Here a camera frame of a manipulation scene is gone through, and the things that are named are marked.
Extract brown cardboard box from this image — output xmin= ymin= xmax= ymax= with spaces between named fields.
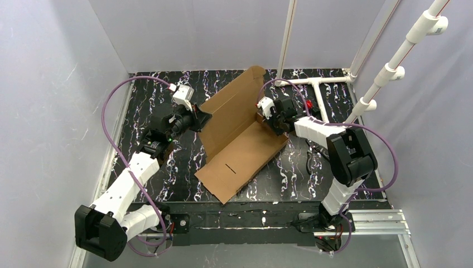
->
xmin=195 ymin=66 xmax=288 ymax=204

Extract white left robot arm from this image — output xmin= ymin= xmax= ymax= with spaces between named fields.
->
xmin=74 ymin=104 xmax=212 ymax=261

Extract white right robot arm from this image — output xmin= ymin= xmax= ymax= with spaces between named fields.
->
xmin=256 ymin=97 xmax=378 ymax=217

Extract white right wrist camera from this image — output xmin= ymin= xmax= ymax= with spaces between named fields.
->
xmin=257 ymin=97 xmax=274 ymax=119

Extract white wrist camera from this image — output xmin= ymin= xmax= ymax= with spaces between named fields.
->
xmin=169 ymin=84 xmax=194 ymax=111
xmin=257 ymin=97 xmax=274 ymax=119

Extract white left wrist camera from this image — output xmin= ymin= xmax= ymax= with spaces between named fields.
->
xmin=169 ymin=84 xmax=194 ymax=111

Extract black handled pliers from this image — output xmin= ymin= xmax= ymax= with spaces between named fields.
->
xmin=306 ymin=147 xmax=330 ymax=176

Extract white PVC pipe frame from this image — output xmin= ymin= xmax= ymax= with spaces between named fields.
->
xmin=276 ymin=0 xmax=402 ymax=122

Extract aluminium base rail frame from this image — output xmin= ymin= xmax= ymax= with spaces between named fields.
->
xmin=74 ymin=199 xmax=409 ymax=254

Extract white PVC camera pole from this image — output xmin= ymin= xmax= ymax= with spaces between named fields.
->
xmin=345 ymin=0 xmax=449 ymax=123

